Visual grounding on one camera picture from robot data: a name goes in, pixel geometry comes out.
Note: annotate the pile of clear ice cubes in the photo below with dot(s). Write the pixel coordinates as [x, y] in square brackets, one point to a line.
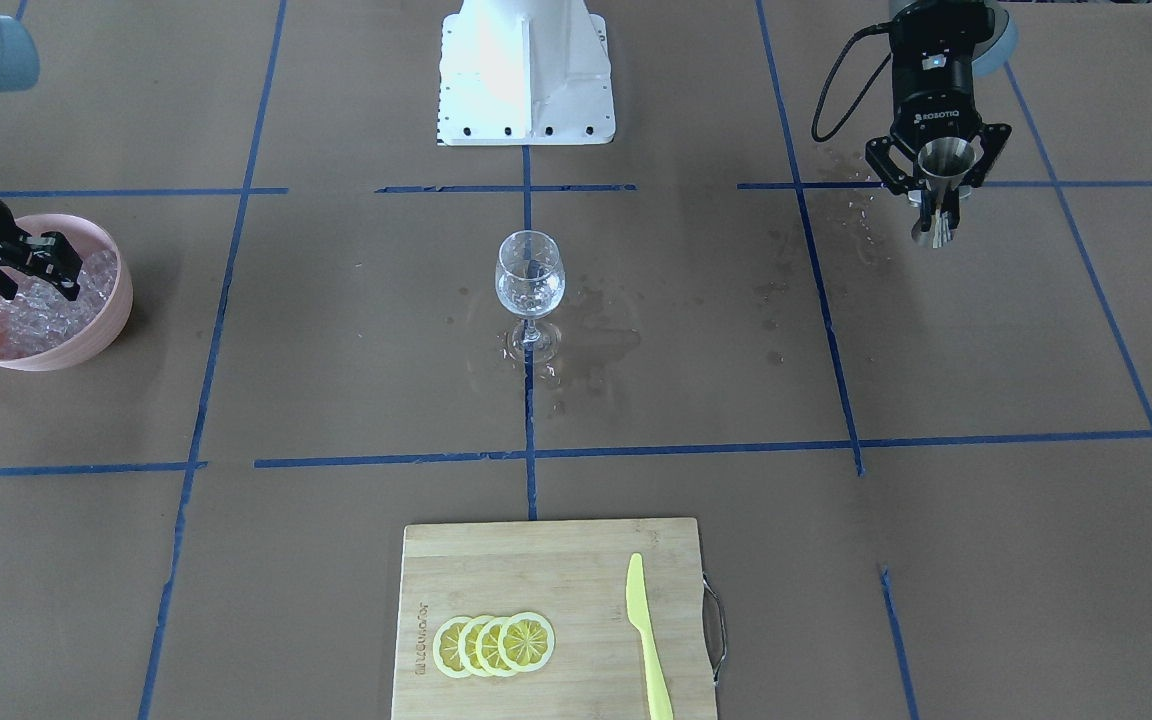
[38, 318]

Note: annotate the clear wine glass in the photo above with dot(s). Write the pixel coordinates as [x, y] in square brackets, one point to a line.
[529, 284]

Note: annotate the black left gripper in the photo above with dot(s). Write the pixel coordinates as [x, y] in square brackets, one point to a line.
[937, 97]

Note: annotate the front lemon slice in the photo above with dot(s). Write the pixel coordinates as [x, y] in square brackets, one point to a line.
[447, 655]

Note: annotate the lemon slice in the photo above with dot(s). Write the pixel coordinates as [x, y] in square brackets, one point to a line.
[447, 655]
[487, 648]
[467, 645]
[526, 642]

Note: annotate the steel double jigger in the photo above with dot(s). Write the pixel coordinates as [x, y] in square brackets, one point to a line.
[944, 164]

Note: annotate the pink plastic bowl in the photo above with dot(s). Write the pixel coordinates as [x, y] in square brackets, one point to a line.
[86, 238]

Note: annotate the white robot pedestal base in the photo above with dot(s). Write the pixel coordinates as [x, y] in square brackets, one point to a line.
[525, 73]

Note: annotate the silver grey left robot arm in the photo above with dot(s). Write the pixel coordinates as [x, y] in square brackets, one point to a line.
[938, 142]

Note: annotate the yellow plastic knife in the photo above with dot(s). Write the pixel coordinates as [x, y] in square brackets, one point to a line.
[638, 614]

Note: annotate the back lemon slice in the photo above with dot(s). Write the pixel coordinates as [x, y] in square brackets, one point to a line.
[526, 642]

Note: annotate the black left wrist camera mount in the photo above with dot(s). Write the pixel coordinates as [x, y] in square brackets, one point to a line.
[954, 29]

